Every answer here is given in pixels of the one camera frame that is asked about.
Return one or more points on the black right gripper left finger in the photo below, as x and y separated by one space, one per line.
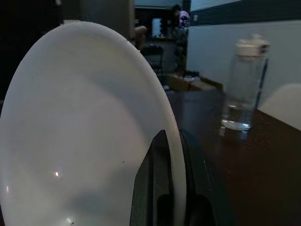
152 183

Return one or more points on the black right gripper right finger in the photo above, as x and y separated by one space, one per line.
204 188

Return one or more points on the white bowl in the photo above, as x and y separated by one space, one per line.
70 117

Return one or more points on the brown cardboard box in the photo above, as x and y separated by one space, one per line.
190 83

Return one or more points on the clear bottle white lid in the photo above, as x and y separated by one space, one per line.
244 89

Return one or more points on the white chair back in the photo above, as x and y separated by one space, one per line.
284 106

